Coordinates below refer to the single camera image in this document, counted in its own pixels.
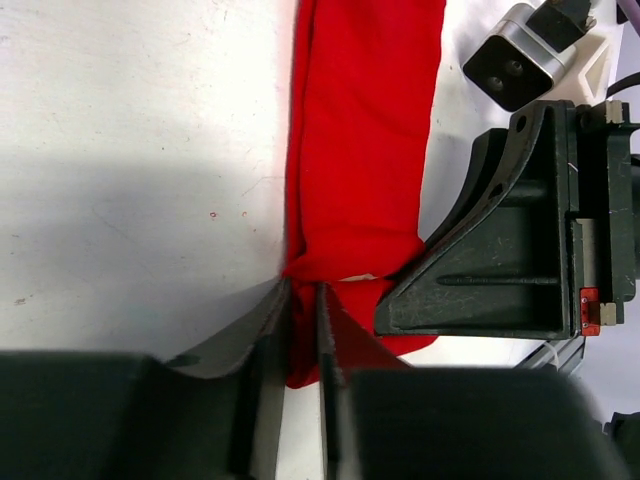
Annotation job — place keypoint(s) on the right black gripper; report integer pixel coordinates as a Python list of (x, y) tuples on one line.
[(500, 264)]

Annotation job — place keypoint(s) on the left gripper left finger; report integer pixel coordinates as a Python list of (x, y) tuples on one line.
[(212, 412)]

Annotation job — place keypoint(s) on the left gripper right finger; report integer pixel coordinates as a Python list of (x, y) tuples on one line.
[(385, 419)]

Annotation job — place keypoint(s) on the red santa sock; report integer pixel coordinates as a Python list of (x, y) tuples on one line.
[(362, 89)]

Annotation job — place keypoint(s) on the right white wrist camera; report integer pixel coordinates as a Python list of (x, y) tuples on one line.
[(546, 51)]

